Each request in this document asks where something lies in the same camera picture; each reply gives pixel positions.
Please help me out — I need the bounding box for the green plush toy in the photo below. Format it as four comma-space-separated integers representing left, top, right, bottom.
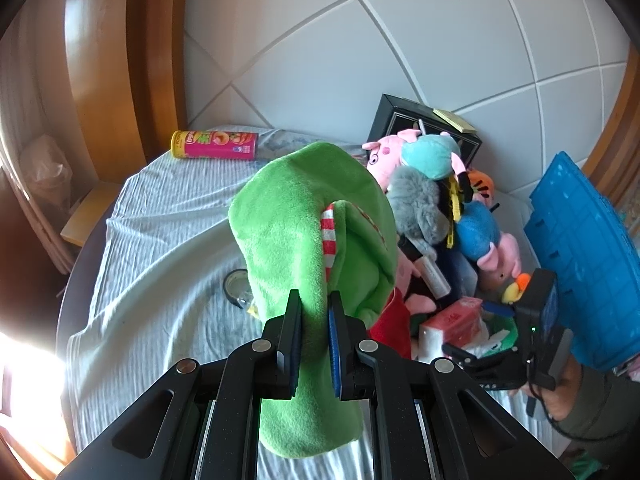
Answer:
228, 141, 401, 461

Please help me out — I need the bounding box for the black box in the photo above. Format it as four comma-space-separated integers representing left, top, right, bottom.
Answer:
366, 93, 483, 171

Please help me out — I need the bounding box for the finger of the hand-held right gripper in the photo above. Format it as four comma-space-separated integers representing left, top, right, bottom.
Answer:
442, 342, 527, 392

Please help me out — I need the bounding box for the yellow sticky note pad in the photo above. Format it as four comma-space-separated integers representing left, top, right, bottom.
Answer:
433, 108, 477, 135

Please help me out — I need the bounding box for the black tape roll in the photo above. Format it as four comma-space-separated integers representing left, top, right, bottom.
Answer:
223, 269, 256, 308

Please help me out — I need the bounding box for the pink chips can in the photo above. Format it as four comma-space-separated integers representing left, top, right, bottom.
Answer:
170, 130, 260, 162

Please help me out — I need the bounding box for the pink pig plush blue dress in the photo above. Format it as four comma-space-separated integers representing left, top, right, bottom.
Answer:
455, 201, 523, 291

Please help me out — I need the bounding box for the blue plastic crate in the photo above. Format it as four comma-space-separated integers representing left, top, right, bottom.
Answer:
522, 151, 640, 371

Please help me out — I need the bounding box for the wooden board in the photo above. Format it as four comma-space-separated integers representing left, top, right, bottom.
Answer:
60, 180, 126, 248

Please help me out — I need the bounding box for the dark blue box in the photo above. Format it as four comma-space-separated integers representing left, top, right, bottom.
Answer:
440, 247, 478, 306

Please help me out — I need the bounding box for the person's right forearm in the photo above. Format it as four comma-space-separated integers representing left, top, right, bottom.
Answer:
550, 360, 640, 456

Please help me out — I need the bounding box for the orange tiger plush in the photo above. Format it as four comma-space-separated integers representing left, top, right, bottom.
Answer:
465, 170, 498, 208

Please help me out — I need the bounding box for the person's right hand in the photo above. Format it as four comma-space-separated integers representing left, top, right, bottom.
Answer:
544, 362, 587, 421

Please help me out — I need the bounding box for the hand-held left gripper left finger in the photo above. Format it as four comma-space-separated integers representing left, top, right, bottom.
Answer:
57, 290, 302, 480

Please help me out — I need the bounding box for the grey fluffy plush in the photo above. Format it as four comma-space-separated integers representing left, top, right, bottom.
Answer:
387, 166, 456, 243

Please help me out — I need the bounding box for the small white bottle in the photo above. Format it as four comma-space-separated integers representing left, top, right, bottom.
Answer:
417, 255, 451, 298

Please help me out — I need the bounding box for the pink pig plush red dress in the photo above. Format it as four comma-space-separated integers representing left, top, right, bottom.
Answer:
372, 255, 438, 361

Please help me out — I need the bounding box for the white curtain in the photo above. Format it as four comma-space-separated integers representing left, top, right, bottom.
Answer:
0, 10, 68, 171

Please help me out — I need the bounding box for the yellow black strap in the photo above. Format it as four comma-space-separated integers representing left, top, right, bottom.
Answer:
446, 175, 462, 251

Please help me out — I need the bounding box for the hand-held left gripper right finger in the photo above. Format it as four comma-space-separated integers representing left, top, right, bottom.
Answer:
327, 291, 576, 480

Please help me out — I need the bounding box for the red tissue pack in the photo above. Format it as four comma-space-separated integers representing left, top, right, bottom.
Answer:
417, 296, 486, 361

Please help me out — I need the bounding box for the pink pig plush teal dress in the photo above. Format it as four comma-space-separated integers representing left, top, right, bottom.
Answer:
362, 129, 468, 186

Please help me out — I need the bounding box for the wooden wall frame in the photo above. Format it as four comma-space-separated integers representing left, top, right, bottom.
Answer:
65, 0, 640, 196

